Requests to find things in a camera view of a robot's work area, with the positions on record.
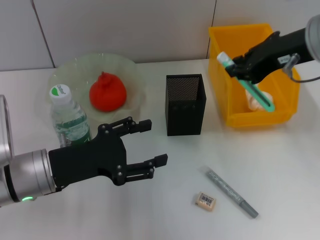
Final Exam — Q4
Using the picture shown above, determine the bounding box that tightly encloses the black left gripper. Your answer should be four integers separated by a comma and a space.
48, 116, 168, 190

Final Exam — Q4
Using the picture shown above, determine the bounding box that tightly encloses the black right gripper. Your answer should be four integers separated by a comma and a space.
225, 27, 314, 85

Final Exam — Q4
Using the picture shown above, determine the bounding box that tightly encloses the mint green utility knife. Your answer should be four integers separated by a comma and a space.
216, 51, 276, 114

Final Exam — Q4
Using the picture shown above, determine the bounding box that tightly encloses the white paper ball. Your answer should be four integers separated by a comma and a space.
244, 87, 276, 112

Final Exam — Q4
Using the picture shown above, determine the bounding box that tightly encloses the clear green-label water bottle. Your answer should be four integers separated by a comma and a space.
49, 84, 94, 148

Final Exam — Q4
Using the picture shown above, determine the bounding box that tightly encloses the beige eraser with barcode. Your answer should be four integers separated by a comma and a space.
194, 191, 217, 212

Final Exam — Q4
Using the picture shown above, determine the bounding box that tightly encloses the black mesh pen holder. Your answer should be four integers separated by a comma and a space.
164, 73, 208, 137

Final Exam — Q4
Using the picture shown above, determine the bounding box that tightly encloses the grey glitter pen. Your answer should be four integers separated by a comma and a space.
205, 167, 259, 219

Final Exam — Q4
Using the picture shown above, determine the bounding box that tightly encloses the clear green glass fruit plate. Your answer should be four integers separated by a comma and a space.
44, 52, 148, 126

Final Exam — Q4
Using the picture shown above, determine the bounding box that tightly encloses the yellow plastic bin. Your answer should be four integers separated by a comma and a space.
207, 23, 302, 130

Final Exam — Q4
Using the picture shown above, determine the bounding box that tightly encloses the silver round connector stub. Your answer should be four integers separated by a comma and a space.
58, 133, 71, 148

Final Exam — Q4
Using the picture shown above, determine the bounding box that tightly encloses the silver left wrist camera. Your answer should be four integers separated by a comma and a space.
0, 94, 15, 162

